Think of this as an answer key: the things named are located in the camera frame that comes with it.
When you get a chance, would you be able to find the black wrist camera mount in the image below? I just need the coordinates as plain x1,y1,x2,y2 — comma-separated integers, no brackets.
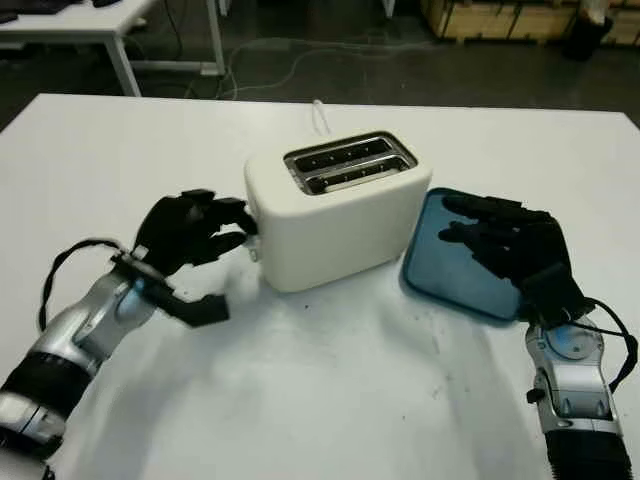
112,252,230,329
519,264,599,329

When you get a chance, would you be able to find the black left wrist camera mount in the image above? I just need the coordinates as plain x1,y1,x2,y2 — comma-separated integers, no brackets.
112,252,230,329

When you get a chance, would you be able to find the white two-slot toaster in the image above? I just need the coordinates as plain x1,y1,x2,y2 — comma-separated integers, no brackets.
243,130,434,294

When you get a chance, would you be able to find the white desk with metal legs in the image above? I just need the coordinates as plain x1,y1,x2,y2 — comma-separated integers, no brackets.
0,0,226,97

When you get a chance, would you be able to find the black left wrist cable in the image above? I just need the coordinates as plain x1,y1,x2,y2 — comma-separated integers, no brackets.
37,238,134,331

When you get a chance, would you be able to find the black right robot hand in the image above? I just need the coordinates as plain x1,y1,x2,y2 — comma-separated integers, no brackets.
437,194,576,294

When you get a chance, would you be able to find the black trash bin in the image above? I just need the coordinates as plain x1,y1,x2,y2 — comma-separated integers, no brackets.
564,9,615,62

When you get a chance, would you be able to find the white cable on floor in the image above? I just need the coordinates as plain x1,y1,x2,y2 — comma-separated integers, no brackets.
219,34,436,99

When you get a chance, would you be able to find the white toaster power cord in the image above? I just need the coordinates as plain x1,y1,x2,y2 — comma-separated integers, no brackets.
310,98,334,137

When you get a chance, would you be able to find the blue plastic tray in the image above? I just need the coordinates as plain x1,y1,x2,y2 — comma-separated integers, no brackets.
398,187,524,329

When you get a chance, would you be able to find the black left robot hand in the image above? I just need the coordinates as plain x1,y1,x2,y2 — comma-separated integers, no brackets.
132,188,260,276

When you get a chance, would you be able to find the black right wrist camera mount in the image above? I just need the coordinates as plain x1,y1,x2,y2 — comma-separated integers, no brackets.
519,264,599,329

